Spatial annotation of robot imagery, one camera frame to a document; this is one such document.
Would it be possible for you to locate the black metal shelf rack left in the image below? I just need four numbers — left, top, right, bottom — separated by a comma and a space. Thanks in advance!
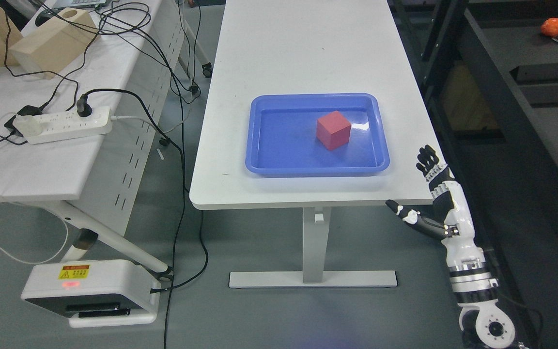
389, 0, 558, 349

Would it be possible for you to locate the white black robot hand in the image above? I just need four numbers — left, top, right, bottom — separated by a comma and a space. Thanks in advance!
386, 145, 486, 272

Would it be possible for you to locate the white floor device box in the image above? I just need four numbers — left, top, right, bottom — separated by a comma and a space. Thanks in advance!
21, 260, 160, 328

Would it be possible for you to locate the white side desk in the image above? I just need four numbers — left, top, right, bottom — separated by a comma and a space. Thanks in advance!
0, 0, 186, 274

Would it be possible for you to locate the wooden box with hole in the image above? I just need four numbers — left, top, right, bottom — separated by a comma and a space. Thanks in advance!
9, 7, 97, 79

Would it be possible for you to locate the orange toy on shelf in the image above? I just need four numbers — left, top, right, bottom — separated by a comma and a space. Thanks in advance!
540, 17, 558, 38

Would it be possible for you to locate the black power plug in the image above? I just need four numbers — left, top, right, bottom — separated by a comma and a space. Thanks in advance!
76, 94, 93, 118

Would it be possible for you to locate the white power strip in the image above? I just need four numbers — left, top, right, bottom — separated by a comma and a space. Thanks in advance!
24, 107, 113, 145

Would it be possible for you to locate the blue plastic tray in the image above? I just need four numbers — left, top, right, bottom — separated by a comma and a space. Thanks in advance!
245, 93, 390, 177

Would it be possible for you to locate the pink foam block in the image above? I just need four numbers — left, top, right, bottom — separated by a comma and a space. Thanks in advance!
316, 111, 352, 151

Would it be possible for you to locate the black power adapter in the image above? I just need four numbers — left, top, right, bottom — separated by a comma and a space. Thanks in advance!
4, 105, 43, 137

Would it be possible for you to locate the white table with leg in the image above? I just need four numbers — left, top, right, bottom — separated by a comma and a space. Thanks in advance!
189, 0, 438, 288

